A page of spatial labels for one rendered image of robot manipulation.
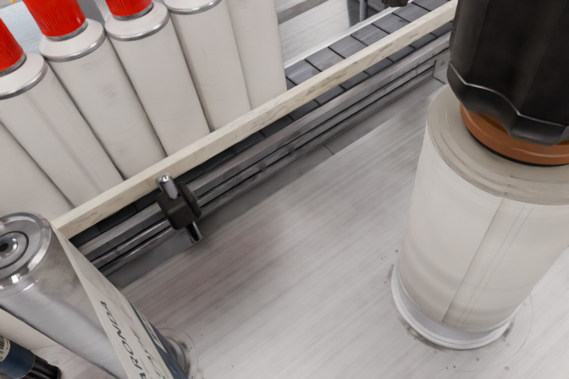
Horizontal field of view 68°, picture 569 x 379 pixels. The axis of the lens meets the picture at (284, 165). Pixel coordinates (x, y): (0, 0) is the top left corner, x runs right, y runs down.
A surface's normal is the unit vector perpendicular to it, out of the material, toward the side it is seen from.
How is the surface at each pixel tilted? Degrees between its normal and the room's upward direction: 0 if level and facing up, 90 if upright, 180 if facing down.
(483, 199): 92
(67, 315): 90
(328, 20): 0
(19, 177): 90
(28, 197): 90
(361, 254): 0
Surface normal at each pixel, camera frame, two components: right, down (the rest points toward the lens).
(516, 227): -0.28, 0.76
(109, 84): 0.81, 0.39
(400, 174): -0.11, -0.64
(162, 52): 0.66, 0.53
